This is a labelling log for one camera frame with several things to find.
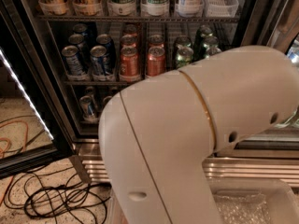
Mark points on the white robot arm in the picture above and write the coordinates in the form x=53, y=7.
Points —
x=155, y=134

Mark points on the stainless steel display fridge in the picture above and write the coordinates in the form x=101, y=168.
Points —
x=52, y=25

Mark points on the open glass fridge door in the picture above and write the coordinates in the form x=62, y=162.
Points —
x=19, y=56

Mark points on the empty white shelf tray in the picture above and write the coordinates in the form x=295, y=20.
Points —
x=220, y=8

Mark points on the closed right fridge door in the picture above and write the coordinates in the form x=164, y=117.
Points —
x=272, y=23

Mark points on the front left orange can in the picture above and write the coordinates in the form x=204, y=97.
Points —
x=129, y=62

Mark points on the orange can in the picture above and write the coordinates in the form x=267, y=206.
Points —
x=129, y=62
x=156, y=40
x=130, y=29
x=128, y=41
x=155, y=61

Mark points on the front right orange can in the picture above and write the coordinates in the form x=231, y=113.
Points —
x=155, y=61

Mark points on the front left green can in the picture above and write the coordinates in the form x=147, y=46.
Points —
x=184, y=56

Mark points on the green can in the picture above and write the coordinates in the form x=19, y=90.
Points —
x=184, y=56
x=209, y=42
x=211, y=52
x=182, y=41
x=203, y=31

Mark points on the bottom left slim can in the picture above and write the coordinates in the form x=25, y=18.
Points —
x=88, y=108

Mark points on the middle right orange can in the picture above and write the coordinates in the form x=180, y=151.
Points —
x=156, y=40

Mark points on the blue can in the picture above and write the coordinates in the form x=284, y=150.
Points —
x=81, y=29
x=78, y=40
x=107, y=41
x=73, y=61
x=101, y=61

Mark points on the middle left orange can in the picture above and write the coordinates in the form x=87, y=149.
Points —
x=128, y=41

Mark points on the middle left green can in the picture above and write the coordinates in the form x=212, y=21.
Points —
x=182, y=41

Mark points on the rear orange can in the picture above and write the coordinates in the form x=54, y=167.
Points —
x=130, y=29

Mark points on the front right green can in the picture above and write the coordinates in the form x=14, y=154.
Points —
x=211, y=52

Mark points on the middle right green can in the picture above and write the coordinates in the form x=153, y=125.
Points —
x=209, y=42

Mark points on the rear green can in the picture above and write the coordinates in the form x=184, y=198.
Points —
x=203, y=31

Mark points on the front left blue can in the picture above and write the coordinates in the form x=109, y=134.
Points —
x=73, y=61

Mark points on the middle left blue can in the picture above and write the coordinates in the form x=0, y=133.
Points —
x=78, y=40

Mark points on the rear blue can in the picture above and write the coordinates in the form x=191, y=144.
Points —
x=81, y=29

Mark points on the clear bin clear wrap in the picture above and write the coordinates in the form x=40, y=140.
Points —
x=245, y=201

